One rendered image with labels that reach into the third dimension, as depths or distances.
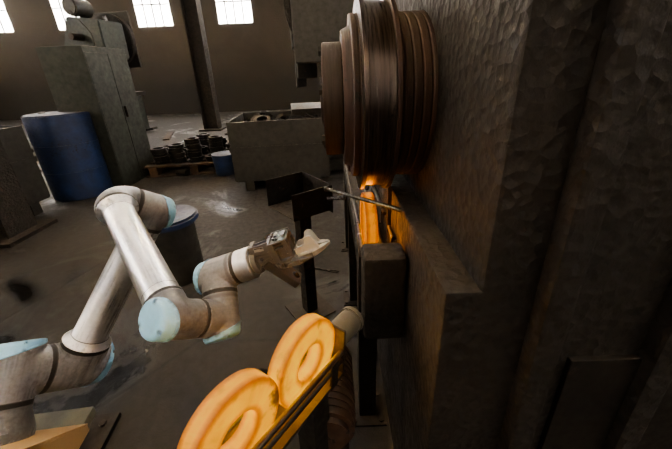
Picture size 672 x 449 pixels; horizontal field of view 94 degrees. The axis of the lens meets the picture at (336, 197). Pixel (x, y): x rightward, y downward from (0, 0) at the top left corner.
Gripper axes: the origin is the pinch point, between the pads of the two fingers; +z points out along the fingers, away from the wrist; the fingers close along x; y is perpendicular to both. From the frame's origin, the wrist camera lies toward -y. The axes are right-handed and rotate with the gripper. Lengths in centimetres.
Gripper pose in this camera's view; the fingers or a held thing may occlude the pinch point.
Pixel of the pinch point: (326, 245)
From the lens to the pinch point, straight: 85.4
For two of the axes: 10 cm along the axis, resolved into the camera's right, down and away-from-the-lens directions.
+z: 9.4, -3.2, -1.2
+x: -0.1, -3.8, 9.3
